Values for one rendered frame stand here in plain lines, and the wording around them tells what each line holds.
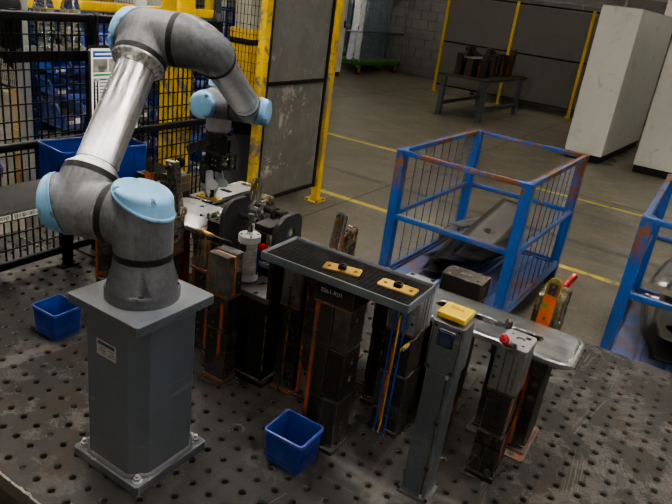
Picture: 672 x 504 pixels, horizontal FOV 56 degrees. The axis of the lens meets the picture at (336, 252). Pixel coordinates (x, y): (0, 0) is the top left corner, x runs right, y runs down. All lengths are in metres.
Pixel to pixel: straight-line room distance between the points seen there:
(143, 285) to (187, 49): 0.51
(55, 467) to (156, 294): 0.49
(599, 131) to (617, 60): 0.93
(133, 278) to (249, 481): 0.53
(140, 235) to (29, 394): 0.68
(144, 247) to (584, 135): 8.52
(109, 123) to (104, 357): 0.47
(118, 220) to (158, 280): 0.14
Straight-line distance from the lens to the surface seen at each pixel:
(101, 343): 1.36
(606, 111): 9.36
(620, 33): 9.33
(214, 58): 1.46
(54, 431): 1.66
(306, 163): 5.38
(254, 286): 1.71
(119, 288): 1.29
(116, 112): 1.39
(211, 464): 1.54
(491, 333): 1.60
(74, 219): 1.30
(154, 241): 1.25
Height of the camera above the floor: 1.72
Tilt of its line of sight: 22 degrees down
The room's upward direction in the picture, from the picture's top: 8 degrees clockwise
